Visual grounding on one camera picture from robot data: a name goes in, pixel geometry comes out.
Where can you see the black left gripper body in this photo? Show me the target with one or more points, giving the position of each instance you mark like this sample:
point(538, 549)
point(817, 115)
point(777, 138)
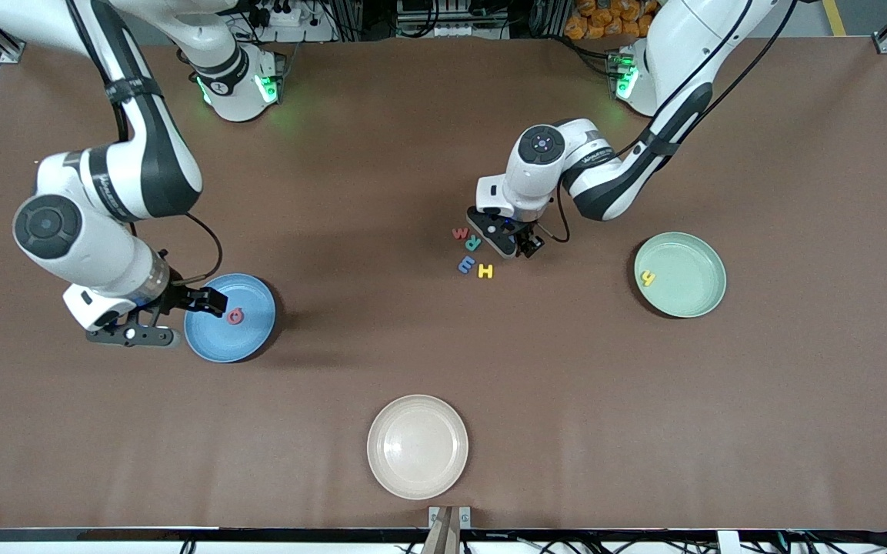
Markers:
point(526, 237)

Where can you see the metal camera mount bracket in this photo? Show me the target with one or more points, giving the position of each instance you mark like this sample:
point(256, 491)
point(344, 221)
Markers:
point(447, 531)

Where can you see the green plate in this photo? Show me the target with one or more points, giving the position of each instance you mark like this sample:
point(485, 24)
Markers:
point(689, 265)

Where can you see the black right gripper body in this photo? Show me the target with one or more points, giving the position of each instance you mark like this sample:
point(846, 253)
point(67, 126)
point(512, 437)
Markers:
point(179, 295)

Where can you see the yellow foam uppercase H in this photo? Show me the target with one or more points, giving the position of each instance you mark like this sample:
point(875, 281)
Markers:
point(485, 271)

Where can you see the pink foam letter Q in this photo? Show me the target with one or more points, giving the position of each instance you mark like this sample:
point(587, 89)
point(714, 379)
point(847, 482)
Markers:
point(230, 317)

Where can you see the beige plate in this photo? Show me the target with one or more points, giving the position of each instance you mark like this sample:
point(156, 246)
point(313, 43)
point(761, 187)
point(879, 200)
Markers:
point(418, 446)

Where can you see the white power strip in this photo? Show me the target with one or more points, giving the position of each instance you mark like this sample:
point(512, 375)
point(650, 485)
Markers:
point(289, 23)

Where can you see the blue foam lowercase m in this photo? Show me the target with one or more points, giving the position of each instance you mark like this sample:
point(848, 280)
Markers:
point(466, 265)

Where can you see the blue plate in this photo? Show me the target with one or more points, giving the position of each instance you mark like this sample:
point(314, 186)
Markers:
point(243, 342)

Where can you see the yellow foam lowercase h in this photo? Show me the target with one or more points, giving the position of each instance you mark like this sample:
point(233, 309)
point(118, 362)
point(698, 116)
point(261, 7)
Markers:
point(648, 278)

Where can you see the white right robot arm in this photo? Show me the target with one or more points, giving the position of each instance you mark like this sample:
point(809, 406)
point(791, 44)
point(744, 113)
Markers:
point(143, 169)

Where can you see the teal foam letter R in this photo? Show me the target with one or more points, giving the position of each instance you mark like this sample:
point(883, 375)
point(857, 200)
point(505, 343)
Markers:
point(472, 243)

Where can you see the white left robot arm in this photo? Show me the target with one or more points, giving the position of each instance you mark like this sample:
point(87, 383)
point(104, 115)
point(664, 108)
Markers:
point(543, 146)

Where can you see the white electronics box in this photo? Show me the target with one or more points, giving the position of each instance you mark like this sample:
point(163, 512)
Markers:
point(443, 29)

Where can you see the orange packets pile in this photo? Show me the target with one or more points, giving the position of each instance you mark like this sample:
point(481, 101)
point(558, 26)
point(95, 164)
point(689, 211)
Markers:
point(597, 19)

